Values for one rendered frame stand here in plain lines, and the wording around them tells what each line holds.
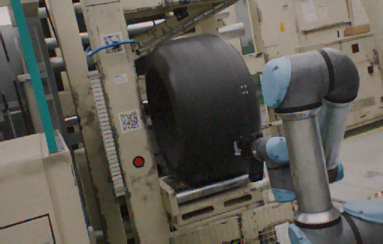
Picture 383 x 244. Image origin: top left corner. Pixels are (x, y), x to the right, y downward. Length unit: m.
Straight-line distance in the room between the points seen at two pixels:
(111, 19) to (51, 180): 0.88
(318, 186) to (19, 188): 0.68
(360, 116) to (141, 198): 5.05
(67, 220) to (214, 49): 0.93
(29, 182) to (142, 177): 0.84
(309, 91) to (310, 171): 0.19
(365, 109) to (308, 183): 5.50
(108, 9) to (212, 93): 0.49
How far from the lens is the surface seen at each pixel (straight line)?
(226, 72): 1.70
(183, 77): 1.66
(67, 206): 1.06
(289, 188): 1.44
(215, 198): 1.83
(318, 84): 1.16
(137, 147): 1.80
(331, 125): 1.32
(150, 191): 1.84
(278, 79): 1.12
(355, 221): 1.29
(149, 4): 2.09
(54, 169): 1.04
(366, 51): 6.72
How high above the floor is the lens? 1.41
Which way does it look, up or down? 7 degrees down
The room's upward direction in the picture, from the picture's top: 11 degrees counter-clockwise
